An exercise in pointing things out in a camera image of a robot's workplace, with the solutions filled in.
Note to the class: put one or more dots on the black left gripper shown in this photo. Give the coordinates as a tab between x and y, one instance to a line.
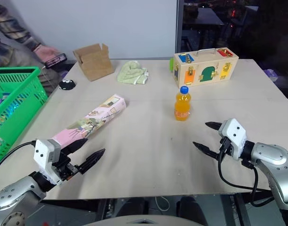
62	168

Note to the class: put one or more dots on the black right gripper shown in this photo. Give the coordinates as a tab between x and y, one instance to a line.
226	147

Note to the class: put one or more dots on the black smartphone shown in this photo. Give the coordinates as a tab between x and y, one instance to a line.
55	60

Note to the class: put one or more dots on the bystander's plaid-sleeved forearm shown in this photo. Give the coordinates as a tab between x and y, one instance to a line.
15	26

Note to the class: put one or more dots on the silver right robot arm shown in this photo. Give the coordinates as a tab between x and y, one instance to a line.
271	157

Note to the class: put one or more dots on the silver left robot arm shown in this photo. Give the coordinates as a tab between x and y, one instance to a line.
15	191

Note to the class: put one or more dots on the green plastic basket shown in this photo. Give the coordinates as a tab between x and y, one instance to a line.
19	99

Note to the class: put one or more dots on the bystander's bare hand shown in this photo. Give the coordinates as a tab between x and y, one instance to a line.
46	52

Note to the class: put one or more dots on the long pink illustrated carton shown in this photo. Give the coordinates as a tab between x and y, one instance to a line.
92	120

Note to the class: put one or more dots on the orange juice bottle blue cap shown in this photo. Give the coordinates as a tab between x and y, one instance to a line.
182	106

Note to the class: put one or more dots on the small black paw-print object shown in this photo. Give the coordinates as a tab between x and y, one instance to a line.
66	85

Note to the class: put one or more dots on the small green block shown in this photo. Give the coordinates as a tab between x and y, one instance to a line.
171	64

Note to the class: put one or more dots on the purple packet beside table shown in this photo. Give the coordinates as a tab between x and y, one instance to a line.
272	74

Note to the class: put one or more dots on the open brown cardboard box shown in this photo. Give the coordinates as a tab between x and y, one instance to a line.
97	62

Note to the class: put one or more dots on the grey robot torso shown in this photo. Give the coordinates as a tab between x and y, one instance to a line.
144	221

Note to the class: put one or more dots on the light green folded towel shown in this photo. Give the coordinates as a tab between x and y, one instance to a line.
132	74

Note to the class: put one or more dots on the bystander's body in plaid clothing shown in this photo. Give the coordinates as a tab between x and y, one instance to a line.
21	61

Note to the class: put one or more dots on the dark background table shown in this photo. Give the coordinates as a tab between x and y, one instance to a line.
202	16

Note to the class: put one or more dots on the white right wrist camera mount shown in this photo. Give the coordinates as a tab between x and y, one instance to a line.
234	139

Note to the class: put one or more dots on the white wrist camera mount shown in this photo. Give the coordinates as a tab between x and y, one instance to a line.
44	153
234	139

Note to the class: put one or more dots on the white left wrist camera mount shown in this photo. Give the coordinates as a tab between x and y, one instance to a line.
44	153

